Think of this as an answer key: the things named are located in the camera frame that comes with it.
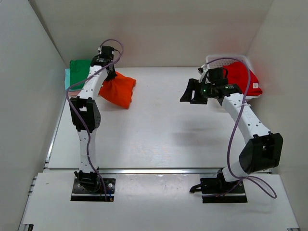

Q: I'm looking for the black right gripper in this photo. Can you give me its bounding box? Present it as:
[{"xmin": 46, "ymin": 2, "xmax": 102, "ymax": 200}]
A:
[{"xmin": 180, "ymin": 79, "xmax": 215, "ymax": 105}]

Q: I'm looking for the orange t shirt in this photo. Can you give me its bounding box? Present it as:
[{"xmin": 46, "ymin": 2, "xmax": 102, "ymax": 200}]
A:
[{"xmin": 99, "ymin": 72, "xmax": 137, "ymax": 109}]

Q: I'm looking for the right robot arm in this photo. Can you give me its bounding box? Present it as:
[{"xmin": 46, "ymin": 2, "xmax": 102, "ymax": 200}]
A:
[{"xmin": 180, "ymin": 65, "xmax": 283, "ymax": 194}]

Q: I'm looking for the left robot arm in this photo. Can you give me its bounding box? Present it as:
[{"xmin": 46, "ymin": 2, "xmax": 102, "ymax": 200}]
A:
[{"xmin": 67, "ymin": 45, "xmax": 116, "ymax": 193}]

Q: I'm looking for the white plastic basket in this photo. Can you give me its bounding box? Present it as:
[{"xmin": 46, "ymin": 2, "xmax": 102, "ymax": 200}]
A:
[{"xmin": 205, "ymin": 54, "xmax": 260, "ymax": 101}]

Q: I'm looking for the green folded t shirt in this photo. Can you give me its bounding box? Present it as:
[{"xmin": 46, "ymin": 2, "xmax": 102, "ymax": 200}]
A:
[{"xmin": 69, "ymin": 60, "xmax": 91, "ymax": 86}]

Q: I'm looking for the teal folded t shirt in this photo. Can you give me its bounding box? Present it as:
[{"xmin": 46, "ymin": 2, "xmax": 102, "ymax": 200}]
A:
[{"xmin": 64, "ymin": 68, "xmax": 71, "ymax": 90}]

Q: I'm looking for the pink folded t shirt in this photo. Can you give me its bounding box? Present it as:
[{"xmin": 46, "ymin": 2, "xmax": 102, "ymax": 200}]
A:
[{"xmin": 68, "ymin": 90, "xmax": 81, "ymax": 97}]

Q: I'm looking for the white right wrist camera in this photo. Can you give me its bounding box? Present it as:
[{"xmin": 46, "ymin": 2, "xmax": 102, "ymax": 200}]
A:
[{"xmin": 198, "ymin": 64, "xmax": 210, "ymax": 83}]

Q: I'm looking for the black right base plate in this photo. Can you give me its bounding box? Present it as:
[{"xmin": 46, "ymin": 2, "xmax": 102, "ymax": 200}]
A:
[{"xmin": 189, "ymin": 178, "xmax": 248, "ymax": 204}]

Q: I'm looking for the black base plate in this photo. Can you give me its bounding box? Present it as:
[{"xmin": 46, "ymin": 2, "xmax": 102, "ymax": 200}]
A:
[
  {"xmin": 189, "ymin": 178, "xmax": 248, "ymax": 204},
  {"xmin": 70, "ymin": 177, "xmax": 116, "ymax": 202}
]

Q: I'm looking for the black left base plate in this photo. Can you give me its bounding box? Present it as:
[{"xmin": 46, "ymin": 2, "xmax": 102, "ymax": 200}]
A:
[{"xmin": 70, "ymin": 177, "xmax": 116, "ymax": 202}]

